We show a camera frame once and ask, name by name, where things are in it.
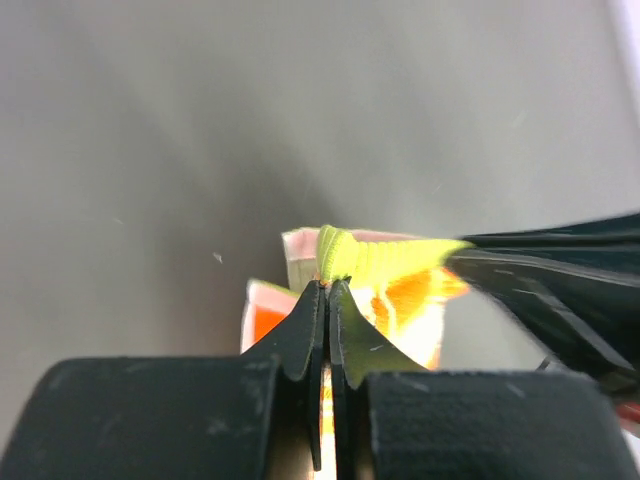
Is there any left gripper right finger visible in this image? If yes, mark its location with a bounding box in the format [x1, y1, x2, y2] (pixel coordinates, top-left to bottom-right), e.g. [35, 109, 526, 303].
[328, 280, 427, 479]

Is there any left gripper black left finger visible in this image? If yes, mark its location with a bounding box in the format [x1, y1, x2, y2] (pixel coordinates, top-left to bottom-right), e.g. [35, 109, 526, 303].
[241, 280, 326, 473]

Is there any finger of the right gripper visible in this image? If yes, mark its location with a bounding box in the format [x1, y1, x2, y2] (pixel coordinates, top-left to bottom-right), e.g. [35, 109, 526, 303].
[445, 213, 639, 395]

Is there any orange cream patterned towel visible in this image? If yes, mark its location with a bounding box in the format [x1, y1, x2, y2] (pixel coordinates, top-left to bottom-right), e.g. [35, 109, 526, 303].
[239, 223, 476, 451]

